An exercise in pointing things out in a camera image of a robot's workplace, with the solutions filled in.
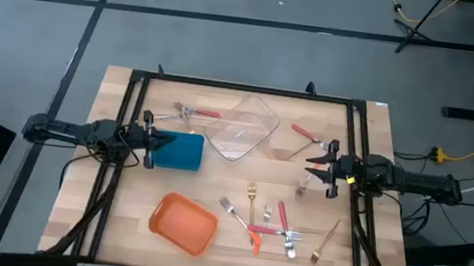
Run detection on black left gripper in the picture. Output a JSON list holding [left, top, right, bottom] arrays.
[[119, 107, 180, 173]]

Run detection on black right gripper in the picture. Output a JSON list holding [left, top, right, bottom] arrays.
[[301, 136, 370, 204]]

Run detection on pink-handled silver fork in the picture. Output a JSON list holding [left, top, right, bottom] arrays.
[[271, 199, 303, 261], [173, 101, 223, 119], [245, 223, 306, 243], [288, 122, 333, 148]]

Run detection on blue plastic bin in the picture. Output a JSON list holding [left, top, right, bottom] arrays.
[[148, 128, 206, 173]]

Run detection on clear plastic bin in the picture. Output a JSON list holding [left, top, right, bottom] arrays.
[[200, 89, 285, 168]]

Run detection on orange plastic bin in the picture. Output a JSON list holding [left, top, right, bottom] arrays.
[[144, 189, 222, 260]]

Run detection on black tripod stand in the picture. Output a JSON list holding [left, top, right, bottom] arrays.
[[390, 0, 448, 59]]

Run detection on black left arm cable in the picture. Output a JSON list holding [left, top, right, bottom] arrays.
[[59, 116, 146, 198]]

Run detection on black metal table frame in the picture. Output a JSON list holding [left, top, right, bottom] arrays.
[[40, 52, 433, 266]]

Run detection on black left cable bundle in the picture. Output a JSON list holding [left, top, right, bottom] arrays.
[[44, 157, 124, 262]]

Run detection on black cable bundle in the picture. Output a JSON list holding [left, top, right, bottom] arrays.
[[345, 208, 419, 266], [44, 157, 124, 262]]

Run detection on black right cable bundle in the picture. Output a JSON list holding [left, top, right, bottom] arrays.
[[345, 208, 419, 266]]

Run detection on black floor cables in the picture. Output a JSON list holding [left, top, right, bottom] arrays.
[[384, 149, 474, 244]]

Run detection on yellow hanging cable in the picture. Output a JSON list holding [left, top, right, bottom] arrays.
[[381, 0, 462, 29]]

